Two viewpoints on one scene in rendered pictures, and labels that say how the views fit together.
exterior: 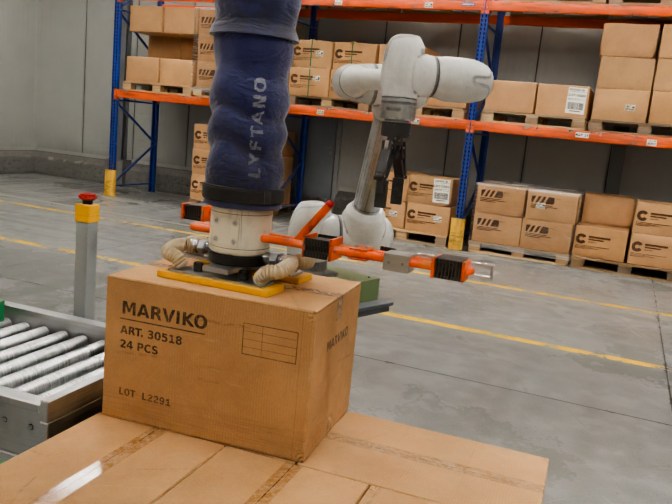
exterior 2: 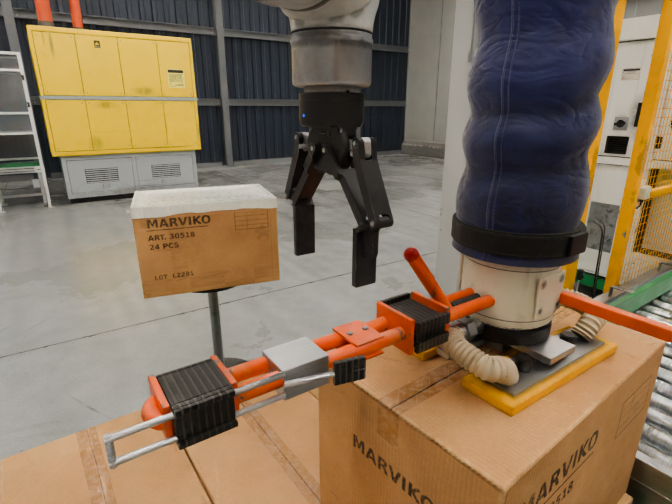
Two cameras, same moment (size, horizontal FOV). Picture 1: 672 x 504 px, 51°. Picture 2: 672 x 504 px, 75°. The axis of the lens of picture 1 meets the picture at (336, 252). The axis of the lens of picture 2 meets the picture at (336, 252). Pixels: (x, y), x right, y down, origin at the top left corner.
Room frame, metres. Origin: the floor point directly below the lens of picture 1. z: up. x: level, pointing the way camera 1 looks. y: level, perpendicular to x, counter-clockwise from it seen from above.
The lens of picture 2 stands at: (2.13, -0.55, 1.40)
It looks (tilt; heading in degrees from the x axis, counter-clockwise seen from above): 18 degrees down; 125
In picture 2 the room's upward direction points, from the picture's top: straight up
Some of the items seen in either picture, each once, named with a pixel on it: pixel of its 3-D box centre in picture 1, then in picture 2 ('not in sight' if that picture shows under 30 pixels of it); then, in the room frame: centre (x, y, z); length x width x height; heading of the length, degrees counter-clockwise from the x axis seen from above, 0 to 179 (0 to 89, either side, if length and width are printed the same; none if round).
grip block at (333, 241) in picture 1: (322, 246); (412, 321); (1.87, 0.04, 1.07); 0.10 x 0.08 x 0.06; 159
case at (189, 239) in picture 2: not in sight; (207, 235); (0.47, 0.74, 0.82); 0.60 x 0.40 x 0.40; 56
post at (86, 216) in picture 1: (83, 326); not in sight; (2.75, 0.98, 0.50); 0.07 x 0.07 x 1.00; 70
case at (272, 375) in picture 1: (235, 346); (486, 430); (1.95, 0.26, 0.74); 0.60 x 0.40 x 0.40; 73
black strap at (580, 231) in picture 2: (244, 192); (516, 229); (1.96, 0.27, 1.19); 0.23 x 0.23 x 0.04
